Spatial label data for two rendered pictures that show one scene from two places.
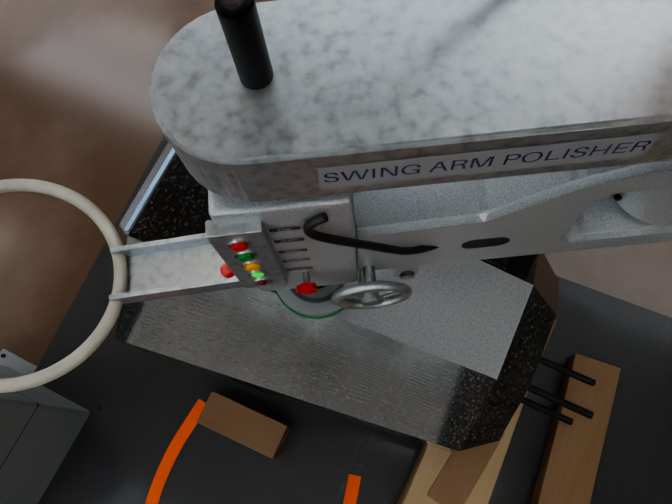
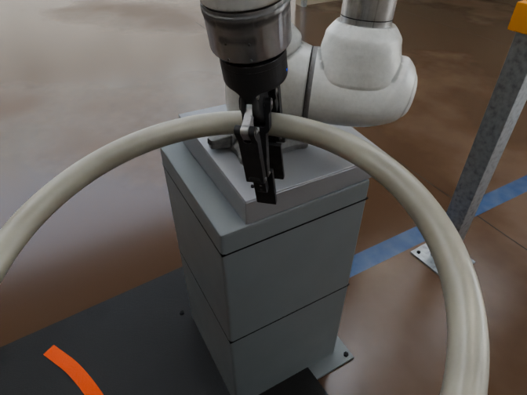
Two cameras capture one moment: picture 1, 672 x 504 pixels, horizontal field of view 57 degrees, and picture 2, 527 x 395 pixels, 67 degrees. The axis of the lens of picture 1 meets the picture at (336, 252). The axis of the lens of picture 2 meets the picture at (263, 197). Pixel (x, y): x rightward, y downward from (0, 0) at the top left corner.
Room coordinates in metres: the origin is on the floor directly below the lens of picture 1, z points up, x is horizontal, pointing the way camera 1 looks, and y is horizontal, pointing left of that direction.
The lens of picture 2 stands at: (0.64, 0.52, 1.38)
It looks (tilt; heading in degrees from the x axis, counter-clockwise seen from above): 39 degrees down; 116
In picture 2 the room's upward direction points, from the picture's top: straight up
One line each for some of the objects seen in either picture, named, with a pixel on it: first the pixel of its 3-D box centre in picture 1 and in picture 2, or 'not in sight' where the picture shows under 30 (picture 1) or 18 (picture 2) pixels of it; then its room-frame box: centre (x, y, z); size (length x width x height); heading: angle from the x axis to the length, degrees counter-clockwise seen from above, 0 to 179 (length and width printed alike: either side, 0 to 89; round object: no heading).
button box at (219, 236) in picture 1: (251, 256); not in sight; (0.33, 0.13, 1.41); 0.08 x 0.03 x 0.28; 86
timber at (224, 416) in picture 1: (244, 424); not in sight; (0.17, 0.43, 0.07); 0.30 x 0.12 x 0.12; 57
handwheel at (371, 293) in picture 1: (369, 277); not in sight; (0.31, -0.05, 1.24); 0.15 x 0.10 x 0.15; 86
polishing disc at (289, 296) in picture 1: (316, 273); not in sight; (0.44, 0.06, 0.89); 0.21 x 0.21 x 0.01
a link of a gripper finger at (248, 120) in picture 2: not in sight; (250, 114); (0.45, 0.89, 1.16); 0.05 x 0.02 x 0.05; 100
